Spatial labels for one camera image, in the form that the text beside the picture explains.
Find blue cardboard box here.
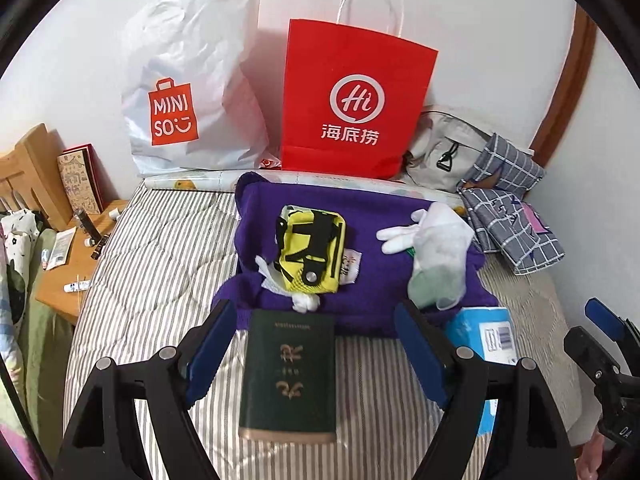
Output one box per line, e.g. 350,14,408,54
444,306,519,437

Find dark green hardcover book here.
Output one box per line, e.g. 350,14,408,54
239,310,336,444

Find white and mint socks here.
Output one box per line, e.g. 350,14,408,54
375,203,474,311

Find yellow black pouch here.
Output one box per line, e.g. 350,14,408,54
273,205,346,295

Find person right hand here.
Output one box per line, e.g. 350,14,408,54
575,429,605,480

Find grey checkered cloth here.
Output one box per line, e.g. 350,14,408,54
457,134,565,275

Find white tube on table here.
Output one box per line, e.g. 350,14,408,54
63,280,91,294

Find wooden bedside table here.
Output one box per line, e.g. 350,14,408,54
36,220,98,325

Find white leaflet on table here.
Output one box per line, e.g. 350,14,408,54
46,228,76,271

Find black cylinder bottle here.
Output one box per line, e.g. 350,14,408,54
74,208,102,244

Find beige canvas backpack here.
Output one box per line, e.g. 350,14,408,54
404,105,495,193

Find white crumpled tissue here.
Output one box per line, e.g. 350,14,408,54
255,256,320,314

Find small white snack packet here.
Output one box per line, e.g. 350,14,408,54
340,248,362,285

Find brown patterned notebook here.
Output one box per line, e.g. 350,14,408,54
56,143,104,214

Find wooden headboard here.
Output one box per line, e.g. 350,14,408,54
1,124,73,231

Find white Miniso plastic bag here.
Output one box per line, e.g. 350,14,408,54
120,0,280,177

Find red paper shopping bag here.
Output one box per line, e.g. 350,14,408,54
281,18,437,179

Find brown wooden door frame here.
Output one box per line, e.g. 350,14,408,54
530,3,598,167

